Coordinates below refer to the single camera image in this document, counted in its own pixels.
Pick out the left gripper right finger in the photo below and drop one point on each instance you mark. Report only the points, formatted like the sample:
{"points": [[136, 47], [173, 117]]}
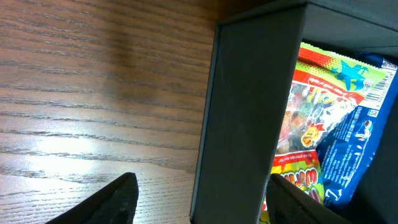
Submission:
{"points": [[288, 204]]}

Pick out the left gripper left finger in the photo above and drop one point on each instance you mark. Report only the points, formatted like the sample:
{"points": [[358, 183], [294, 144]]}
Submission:
{"points": [[113, 204]]}

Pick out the blue cookie roll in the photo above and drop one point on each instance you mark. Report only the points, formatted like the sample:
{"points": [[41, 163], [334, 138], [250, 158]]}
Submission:
{"points": [[347, 152]]}

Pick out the green gummy worms bag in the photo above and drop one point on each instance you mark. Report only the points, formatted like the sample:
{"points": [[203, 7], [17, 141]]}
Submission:
{"points": [[326, 87]]}

